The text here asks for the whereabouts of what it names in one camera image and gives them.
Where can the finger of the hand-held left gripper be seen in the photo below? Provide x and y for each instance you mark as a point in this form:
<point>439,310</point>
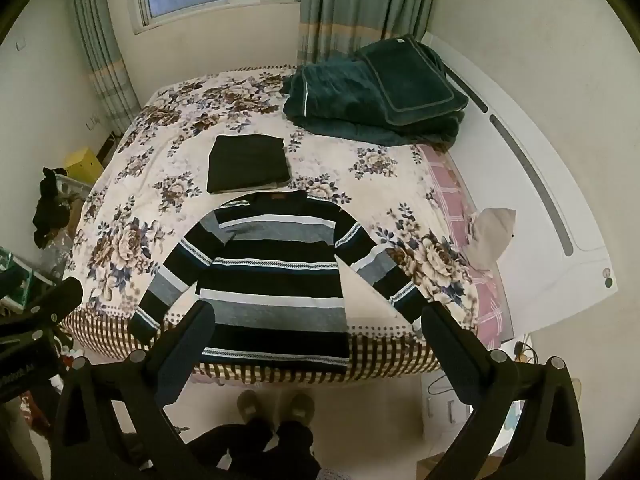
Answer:
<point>56,300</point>

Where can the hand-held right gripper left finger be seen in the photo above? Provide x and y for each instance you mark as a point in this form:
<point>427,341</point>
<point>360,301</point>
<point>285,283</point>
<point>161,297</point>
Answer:
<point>186,340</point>

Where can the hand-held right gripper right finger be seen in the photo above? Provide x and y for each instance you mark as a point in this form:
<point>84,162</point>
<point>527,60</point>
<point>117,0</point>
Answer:
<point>442,342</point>

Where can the striped knit sweater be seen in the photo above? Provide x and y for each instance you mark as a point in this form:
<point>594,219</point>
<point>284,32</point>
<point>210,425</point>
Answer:
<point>272,280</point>

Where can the pile of black clothes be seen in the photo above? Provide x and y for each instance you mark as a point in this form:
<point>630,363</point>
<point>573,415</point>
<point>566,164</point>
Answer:
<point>50,205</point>

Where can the green box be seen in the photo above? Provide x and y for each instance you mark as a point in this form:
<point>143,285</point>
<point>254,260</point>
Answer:
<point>14,277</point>

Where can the white bedside cabinet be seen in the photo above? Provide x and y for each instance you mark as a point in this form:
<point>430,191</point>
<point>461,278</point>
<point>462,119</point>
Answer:
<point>440,410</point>

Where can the clear plastic storage box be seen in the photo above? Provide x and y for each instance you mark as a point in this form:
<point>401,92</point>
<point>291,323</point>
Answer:
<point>70,230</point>

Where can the grey slipper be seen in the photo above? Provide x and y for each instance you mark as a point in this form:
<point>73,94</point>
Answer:
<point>300,405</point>
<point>249,402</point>

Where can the beige cloth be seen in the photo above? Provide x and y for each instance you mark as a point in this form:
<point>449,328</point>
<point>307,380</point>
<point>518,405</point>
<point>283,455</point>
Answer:
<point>492,235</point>

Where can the person's black pants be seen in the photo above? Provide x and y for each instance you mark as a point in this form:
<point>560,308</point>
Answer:
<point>255,447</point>

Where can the yellow box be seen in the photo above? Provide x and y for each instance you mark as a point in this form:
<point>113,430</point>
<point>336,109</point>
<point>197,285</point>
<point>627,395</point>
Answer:
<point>82,165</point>

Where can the pink plaid sheet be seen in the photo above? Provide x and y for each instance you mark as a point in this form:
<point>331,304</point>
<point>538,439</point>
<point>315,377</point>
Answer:
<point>462,200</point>

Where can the white brown striped cloth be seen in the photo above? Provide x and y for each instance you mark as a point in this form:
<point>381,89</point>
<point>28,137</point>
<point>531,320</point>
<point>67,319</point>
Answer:
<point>150,160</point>

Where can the white bed headboard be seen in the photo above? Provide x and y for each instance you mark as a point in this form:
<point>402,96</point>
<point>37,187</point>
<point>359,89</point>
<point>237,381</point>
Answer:
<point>545,200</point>

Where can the folded black garment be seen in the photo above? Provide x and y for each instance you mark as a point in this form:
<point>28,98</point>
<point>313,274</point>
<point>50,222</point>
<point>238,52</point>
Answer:
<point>247,162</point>

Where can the green striped curtain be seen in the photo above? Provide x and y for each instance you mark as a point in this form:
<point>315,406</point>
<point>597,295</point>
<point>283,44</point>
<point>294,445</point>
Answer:
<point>102,45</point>
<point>360,5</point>

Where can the folded dark green quilt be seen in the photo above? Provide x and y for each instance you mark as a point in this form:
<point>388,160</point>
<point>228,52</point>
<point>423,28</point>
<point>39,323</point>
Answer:
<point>330,105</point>

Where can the dark green pillow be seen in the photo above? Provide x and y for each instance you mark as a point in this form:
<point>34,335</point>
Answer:
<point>407,80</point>

